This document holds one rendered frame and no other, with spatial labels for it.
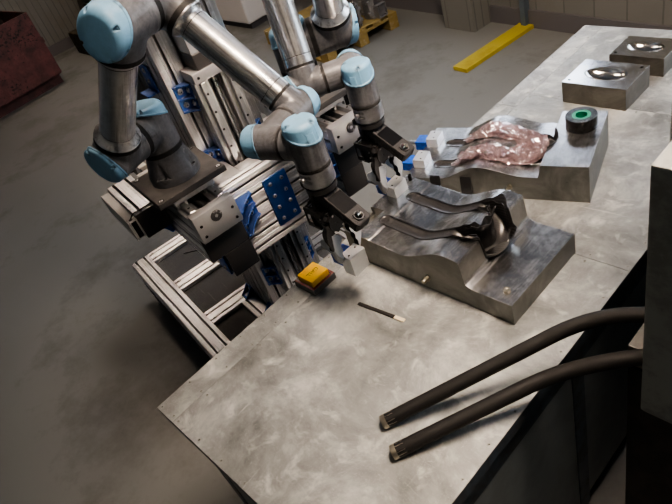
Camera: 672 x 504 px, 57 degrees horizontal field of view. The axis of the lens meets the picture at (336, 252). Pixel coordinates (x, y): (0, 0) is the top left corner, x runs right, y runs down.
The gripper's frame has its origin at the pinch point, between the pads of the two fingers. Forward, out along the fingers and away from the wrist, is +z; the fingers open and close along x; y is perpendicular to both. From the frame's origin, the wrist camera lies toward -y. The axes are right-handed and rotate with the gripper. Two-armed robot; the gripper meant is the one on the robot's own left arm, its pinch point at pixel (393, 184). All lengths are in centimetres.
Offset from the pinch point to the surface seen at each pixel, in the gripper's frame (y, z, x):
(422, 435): -50, 8, 53
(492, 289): -41.7, 5.5, 16.5
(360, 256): -14.5, -2.7, 28.2
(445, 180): -5.8, 6.5, -13.7
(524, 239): -39.0, 5.5, -0.6
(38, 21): 676, 50, -134
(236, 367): 1, 12, 62
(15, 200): 367, 91, 38
